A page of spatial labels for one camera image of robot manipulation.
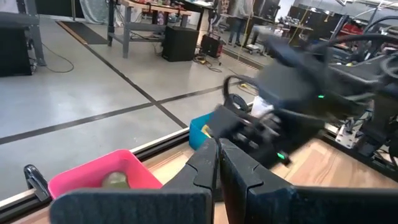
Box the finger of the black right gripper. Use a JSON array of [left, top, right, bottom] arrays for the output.
[[206, 105, 249, 139]]

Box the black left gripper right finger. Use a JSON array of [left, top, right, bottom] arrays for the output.
[[217, 139, 398, 224]]

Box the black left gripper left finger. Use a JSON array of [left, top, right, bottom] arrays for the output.
[[49, 138, 218, 224]]

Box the green lime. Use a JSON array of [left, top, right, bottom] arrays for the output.
[[101, 171, 131, 189]]

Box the blue plastic basket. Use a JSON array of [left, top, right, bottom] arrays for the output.
[[188, 111, 218, 151]]

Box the red black toolbox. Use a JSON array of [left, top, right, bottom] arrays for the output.
[[200, 33, 224, 58]]

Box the small wheeled dolly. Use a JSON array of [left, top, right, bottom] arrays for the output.
[[242, 43, 264, 55]]

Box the black box case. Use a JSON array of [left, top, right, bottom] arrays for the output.
[[161, 25, 200, 62]]

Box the pink plastic basket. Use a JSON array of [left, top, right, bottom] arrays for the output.
[[47, 149, 164, 200]]

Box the person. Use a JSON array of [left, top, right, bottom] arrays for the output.
[[228, 0, 254, 46]]

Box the wood top grey workbench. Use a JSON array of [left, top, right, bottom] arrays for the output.
[[107, 0, 193, 59]]

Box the black floor mat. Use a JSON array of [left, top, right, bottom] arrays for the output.
[[57, 21, 109, 45]]

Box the black cabinet under bench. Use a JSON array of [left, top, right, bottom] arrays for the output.
[[0, 11, 47, 77]]

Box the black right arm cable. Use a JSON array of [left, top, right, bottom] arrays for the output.
[[222, 74, 262, 103]]

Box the white arm base bracket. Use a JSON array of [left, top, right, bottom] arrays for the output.
[[335, 124, 358, 149]]

